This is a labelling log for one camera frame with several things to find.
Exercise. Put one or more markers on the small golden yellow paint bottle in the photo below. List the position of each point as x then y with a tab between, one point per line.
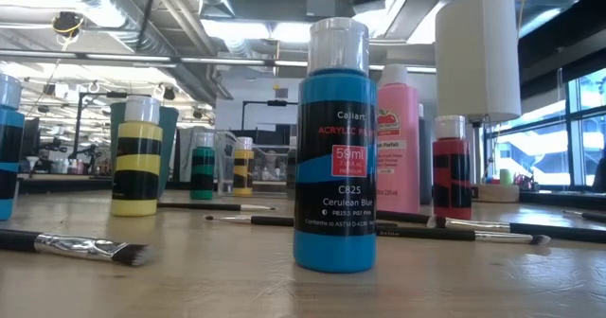
243	166

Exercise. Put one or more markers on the tall pink apple-label bottle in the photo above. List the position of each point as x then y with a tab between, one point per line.
400	176

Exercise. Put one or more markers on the small lemon yellow paint bottle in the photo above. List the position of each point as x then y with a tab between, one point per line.
137	162

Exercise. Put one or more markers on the small blue paint bottle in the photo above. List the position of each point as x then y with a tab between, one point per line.
10	138

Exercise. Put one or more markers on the cerulean blue C825 paint bottle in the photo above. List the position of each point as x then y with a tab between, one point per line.
335	166

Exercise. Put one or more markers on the thin black paint brush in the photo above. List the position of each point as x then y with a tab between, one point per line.
592	216
544	230
426	234
203	206
265	221
402	217

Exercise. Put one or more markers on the small teal green paint bottle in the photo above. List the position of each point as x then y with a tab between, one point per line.
202	166

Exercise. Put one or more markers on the small dark red paint bottle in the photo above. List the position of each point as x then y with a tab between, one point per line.
452	176

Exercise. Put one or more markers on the flat black paint brush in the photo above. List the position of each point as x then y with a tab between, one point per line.
71	247

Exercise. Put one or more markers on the clear plastic bin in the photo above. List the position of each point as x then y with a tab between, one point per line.
270	166

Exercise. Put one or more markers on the teal plastic cup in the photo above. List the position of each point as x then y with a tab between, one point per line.
169	152

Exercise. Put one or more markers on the grey ceiling box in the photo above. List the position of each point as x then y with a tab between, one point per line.
326	3

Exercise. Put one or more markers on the long ceiling light bar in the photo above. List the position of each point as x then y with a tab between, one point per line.
142	58

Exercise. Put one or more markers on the white shade table lamp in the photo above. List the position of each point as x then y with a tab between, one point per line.
475	58

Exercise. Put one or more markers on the green background cup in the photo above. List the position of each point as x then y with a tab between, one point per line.
505	177

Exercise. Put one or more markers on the black framed window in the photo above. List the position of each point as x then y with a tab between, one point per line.
568	138

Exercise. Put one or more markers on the black round ceiling device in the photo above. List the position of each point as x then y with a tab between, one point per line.
68	23

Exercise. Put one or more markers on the black background station frame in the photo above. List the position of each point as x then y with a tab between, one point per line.
270	102

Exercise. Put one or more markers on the silver ceiling duct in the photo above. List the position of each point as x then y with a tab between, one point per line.
189	24

